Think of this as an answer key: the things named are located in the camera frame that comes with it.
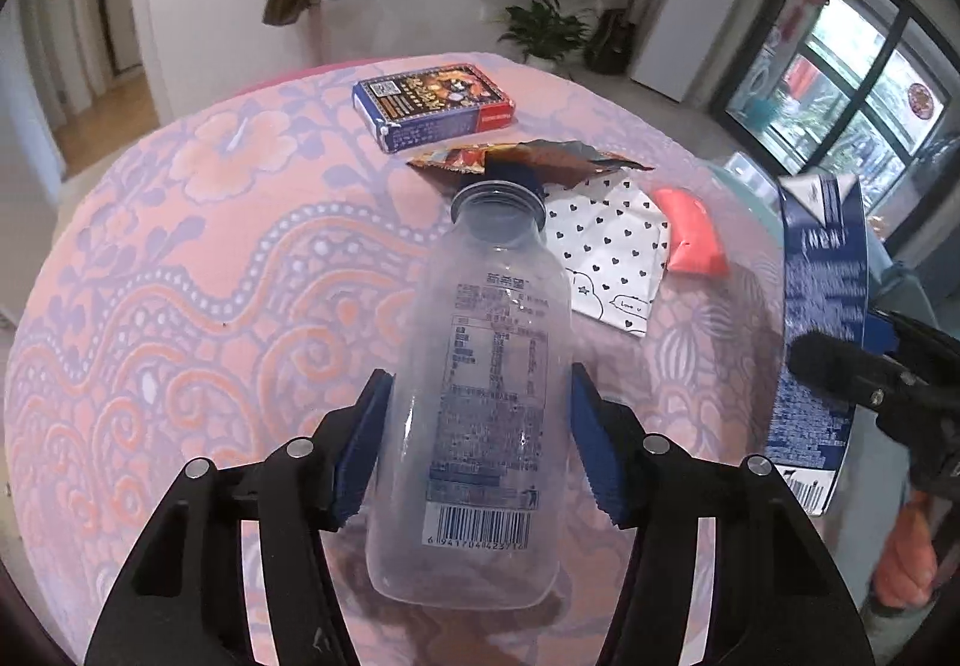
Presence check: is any blue milk carton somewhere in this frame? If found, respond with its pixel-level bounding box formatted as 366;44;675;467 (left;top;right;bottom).
765;173;869;517

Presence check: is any clear plastic bottle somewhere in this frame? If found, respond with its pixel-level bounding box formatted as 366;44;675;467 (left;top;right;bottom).
366;178;573;611

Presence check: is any person's right hand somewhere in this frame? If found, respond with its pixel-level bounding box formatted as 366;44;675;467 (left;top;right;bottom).
872;492;937;609

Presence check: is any pink tissue pack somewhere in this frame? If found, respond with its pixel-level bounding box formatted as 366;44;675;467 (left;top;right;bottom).
652;187;731;278

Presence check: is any black framed window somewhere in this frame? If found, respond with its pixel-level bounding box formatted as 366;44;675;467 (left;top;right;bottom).
709;0;958;253

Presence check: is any heart pattern paper bag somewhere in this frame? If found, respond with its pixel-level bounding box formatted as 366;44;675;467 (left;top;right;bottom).
544;169;670;338

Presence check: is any patterned pink tablecloth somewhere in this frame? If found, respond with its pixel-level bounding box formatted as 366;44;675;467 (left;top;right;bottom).
3;53;782;658

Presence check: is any crumpled foil wrapper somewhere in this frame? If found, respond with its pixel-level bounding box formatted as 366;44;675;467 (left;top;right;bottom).
407;139;652;193

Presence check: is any black guitar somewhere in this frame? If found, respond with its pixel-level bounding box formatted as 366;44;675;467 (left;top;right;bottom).
583;8;636;76

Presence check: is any potted green plant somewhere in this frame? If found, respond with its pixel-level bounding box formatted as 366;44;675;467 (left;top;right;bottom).
498;0;589;73

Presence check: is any blue card box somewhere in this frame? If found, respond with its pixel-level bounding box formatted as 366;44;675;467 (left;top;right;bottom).
352;63;516;154

